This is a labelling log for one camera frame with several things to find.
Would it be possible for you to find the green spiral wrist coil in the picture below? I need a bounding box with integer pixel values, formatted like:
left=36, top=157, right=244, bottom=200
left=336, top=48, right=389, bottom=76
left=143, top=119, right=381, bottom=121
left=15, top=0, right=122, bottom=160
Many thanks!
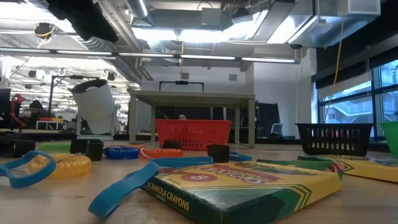
left=37, top=141, right=73, bottom=154

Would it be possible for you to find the black plastic basket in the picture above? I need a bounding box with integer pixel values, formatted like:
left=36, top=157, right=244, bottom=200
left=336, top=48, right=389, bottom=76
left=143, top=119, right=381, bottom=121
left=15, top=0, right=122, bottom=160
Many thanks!
left=295, top=123, right=374, bottom=157

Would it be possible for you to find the blue spiral wrist coil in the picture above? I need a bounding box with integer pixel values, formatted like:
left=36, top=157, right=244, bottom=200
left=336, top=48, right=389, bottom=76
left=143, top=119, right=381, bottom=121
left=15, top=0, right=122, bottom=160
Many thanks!
left=103, top=146, right=141, bottom=161

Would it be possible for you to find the red plastic basket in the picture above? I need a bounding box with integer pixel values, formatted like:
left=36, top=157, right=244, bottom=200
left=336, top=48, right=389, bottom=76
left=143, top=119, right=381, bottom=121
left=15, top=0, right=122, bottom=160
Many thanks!
left=155, top=119, right=233, bottom=152

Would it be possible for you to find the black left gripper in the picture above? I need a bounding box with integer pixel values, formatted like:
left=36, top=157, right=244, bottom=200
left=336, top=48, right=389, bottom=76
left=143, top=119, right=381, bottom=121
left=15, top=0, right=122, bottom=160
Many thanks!
left=46, top=0, right=119, bottom=44

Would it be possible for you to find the yellow spiral wrist coil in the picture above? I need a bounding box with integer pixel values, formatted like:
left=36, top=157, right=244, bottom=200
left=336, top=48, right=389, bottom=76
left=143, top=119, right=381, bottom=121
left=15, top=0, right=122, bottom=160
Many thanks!
left=28, top=152, right=93, bottom=180

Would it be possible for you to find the orange spiral wrist coil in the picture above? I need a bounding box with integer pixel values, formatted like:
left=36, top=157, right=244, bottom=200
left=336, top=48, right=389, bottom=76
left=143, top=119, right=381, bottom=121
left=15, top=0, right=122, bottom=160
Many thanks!
left=139, top=147, right=184, bottom=160

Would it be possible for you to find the yellow hanging cable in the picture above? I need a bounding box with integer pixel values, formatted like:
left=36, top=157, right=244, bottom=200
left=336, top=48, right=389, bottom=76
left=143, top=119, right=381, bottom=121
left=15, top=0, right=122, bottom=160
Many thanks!
left=323, top=15, right=346, bottom=123

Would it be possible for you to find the green plastic basket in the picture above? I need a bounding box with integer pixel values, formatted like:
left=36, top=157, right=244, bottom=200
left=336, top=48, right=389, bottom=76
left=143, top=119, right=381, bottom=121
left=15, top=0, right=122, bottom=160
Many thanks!
left=379, top=121, right=398, bottom=160

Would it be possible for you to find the long ceiling light bar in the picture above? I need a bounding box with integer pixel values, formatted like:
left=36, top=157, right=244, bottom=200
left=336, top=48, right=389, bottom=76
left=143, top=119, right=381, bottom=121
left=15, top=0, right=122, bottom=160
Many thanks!
left=0, top=46, right=302, bottom=65

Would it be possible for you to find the yellow green Crayola crayon box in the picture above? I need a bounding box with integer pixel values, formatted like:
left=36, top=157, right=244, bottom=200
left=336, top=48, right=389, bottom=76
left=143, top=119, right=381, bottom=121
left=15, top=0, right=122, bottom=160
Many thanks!
left=297, top=154, right=398, bottom=184
left=141, top=161, right=343, bottom=224
left=256, top=157, right=345, bottom=181

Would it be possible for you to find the black camera rig frame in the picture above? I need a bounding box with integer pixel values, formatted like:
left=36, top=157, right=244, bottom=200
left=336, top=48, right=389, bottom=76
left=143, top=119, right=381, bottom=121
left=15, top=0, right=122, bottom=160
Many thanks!
left=159, top=80, right=205, bottom=93

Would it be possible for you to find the pale green perforated metal shelf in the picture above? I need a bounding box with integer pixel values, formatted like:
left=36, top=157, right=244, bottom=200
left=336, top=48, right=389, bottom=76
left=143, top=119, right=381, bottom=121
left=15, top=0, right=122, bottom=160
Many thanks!
left=128, top=90, right=256, bottom=149

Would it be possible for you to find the black ceiling device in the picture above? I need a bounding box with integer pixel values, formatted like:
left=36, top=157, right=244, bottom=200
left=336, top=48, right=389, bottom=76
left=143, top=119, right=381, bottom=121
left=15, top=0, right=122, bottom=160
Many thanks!
left=33, top=22, right=57, bottom=49

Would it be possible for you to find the red metal stand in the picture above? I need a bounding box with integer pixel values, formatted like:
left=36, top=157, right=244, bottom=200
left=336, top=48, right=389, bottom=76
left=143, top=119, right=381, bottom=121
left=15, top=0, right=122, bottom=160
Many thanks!
left=9, top=93, right=28, bottom=128

